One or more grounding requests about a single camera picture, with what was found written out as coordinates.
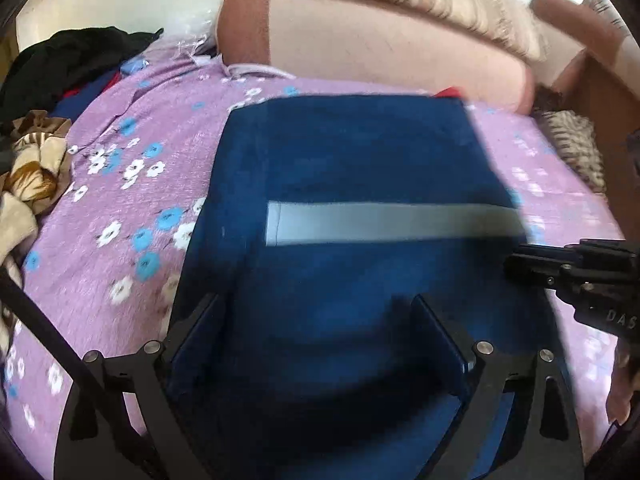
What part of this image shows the blue work jacket red collar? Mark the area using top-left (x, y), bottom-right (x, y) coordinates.
top-left (167, 96), bottom-right (568, 479)

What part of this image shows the black clothes pile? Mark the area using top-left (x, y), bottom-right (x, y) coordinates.
top-left (1, 26), bottom-right (164, 122)

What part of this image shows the black white checkered cloth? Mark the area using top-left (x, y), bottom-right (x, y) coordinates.
top-left (535, 110), bottom-right (606, 194)

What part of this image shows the brown pink bed headboard cushion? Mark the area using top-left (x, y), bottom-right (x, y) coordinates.
top-left (529, 0), bottom-right (639, 238)

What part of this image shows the brown cream patterned blanket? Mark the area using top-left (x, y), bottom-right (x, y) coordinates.
top-left (0, 109), bottom-right (76, 361)

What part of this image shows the purple floral bed sheet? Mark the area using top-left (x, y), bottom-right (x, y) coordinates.
top-left (3, 58), bottom-right (623, 479)

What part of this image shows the blue garment under pile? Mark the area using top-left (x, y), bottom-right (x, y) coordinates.
top-left (49, 70), bottom-right (122, 122)

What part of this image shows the pink brown bolster cushion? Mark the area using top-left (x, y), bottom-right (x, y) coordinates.
top-left (216, 0), bottom-right (535, 115)

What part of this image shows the black cable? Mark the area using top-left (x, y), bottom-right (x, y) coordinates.
top-left (0, 263), bottom-right (151, 480)

